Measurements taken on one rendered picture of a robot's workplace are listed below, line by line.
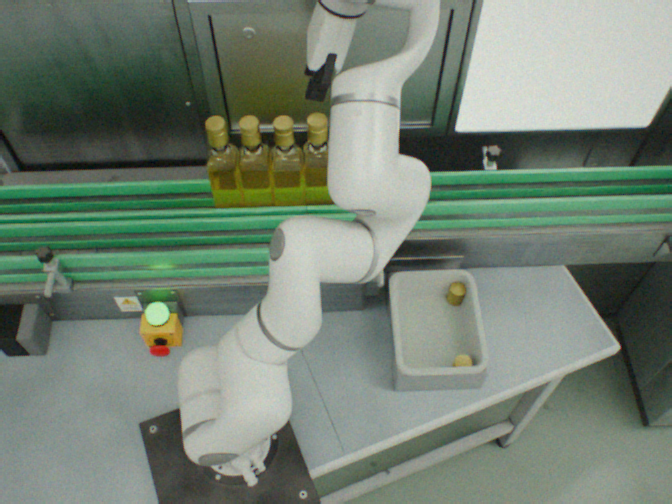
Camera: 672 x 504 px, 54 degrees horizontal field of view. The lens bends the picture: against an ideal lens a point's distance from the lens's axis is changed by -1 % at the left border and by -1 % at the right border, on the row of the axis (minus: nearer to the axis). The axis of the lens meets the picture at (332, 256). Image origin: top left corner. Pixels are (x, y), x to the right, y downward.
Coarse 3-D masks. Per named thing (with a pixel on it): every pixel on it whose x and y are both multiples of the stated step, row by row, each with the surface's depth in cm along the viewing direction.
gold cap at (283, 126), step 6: (276, 120) 113; (282, 120) 113; (288, 120) 113; (276, 126) 113; (282, 126) 113; (288, 126) 113; (276, 132) 114; (282, 132) 113; (288, 132) 113; (276, 138) 115; (282, 138) 114; (288, 138) 114; (276, 144) 116; (282, 144) 115; (288, 144) 116
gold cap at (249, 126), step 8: (240, 120) 114; (248, 120) 113; (256, 120) 113; (240, 128) 113; (248, 128) 112; (256, 128) 113; (248, 136) 114; (256, 136) 115; (248, 144) 116; (256, 144) 116
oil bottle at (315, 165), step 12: (312, 156) 119; (324, 156) 119; (312, 168) 120; (324, 168) 120; (312, 180) 123; (324, 180) 123; (312, 192) 126; (324, 192) 126; (312, 204) 129; (324, 204) 129
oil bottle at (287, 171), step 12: (276, 156) 119; (288, 156) 118; (300, 156) 120; (276, 168) 119; (288, 168) 119; (300, 168) 120; (276, 180) 122; (288, 180) 122; (300, 180) 122; (276, 192) 125; (288, 192) 125; (300, 192) 125; (276, 204) 128; (288, 204) 128; (300, 204) 128
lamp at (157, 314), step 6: (150, 306) 129; (156, 306) 129; (162, 306) 129; (150, 312) 128; (156, 312) 128; (162, 312) 128; (168, 312) 130; (150, 318) 128; (156, 318) 128; (162, 318) 128; (168, 318) 130; (150, 324) 130; (156, 324) 129; (162, 324) 130
